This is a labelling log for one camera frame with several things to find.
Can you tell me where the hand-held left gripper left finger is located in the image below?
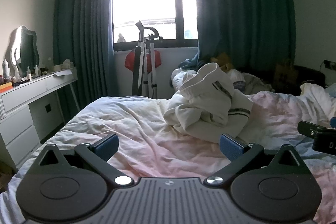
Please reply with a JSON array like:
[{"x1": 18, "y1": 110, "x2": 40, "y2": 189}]
[{"x1": 31, "y1": 133, "x2": 135, "y2": 187}]

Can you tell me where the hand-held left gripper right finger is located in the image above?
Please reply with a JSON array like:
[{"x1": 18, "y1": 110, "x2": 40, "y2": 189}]
[{"x1": 206, "y1": 134, "x2": 311, "y2": 186}]

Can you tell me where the white garment with dark stripes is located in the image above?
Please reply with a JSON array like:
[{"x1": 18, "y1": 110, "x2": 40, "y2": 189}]
[{"x1": 163, "y1": 63, "x2": 254, "y2": 142}]

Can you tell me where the pile of pale clothes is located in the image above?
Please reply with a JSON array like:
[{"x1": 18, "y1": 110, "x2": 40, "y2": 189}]
[{"x1": 228, "y1": 69, "x2": 275, "y2": 95}]

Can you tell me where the pastel tie-dye duvet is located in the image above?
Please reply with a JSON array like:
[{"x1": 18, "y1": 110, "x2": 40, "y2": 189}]
[{"x1": 0, "y1": 82, "x2": 336, "y2": 224}]

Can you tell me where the black armchair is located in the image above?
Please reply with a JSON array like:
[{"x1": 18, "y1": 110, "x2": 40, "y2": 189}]
[{"x1": 241, "y1": 65, "x2": 327, "y2": 96}]

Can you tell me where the brown bag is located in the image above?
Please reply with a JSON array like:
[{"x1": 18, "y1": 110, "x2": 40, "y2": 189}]
[{"x1": 274, "y1": 58, "x2": 299, "y2": 91}]

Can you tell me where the white quilt bundle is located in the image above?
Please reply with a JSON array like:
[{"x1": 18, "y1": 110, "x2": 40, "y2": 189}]
[{"x1": 171, "y1": 68, "x2": 201, "y2": 94}]

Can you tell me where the black folded stand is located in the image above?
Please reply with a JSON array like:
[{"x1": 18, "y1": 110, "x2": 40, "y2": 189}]
[{"x1": 132, "y1": 46, "x2": 143, "y2": 96}]

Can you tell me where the white paper sheet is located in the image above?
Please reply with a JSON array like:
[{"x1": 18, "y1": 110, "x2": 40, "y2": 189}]
[{"x1": 54, "y1": 68, "x2": 76, "y2": 77}]

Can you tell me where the yellow plush toy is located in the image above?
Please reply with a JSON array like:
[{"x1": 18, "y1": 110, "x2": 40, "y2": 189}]
[{"x1": 209, "y1": 52, "x2": 235, "y2": 71}]

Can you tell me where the white dressing table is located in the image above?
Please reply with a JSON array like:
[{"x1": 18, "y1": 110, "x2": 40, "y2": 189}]
[{"x1": 0, "y1": 67, "x2": 81, "y2": 170}]

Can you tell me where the red bag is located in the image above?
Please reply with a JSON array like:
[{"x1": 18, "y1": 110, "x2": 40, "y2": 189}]
[{"x1": 124, "y1": 49, "x2": 162, "y2": 74}]

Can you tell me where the white legged tripod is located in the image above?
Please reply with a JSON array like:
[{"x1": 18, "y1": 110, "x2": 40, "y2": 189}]
[{"x1": 135, "y1": 20, "x2": 164, "y2": 99}]

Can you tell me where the tissue box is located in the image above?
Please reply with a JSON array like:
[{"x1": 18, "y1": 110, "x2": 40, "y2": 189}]
[{"x1": 54, "y1": 58, "x2": 74, "y2": 73}]

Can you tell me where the blue cloth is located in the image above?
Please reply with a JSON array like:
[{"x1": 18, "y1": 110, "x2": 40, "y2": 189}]
[{"x1": 178, "y1": 51, "x2": 203, "y2": 70}]

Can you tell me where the dark teal curtain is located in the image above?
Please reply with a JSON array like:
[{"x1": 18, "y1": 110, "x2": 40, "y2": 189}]
[
  {"x1": 52, "y1": 0, "x2": 119, "y2": 119},
  {"x1": 192, "y1": 0, "x2": 297, "y2": 73}
]

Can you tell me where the tall white bottle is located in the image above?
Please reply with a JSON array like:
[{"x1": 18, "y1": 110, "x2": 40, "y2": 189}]
[{"x1": 2, "y1": 59, "x2": 11, "y2": 78}]

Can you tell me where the wavy framed mirror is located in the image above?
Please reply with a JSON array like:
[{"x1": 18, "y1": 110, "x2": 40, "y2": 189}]
[{"x1": 6, "y1": 26, "x2": 40, "y2": 72}]

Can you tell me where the wall socket with plug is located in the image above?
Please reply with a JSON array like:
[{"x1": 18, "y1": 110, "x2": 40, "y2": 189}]
[{"x1": 322, "y1": 59, "x2": 336, "y2": 70}]

